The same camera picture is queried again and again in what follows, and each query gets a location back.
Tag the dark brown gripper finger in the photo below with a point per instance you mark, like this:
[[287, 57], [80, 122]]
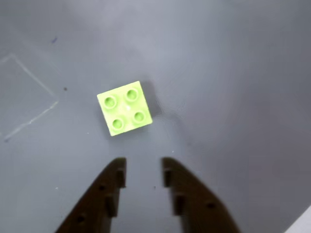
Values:
[[196, 208], [97, 201]]

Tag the green lego block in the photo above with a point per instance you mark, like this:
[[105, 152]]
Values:
[[125, 109]]

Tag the grey mat with chalk square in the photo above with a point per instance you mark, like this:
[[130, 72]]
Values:
[[218, 85]]

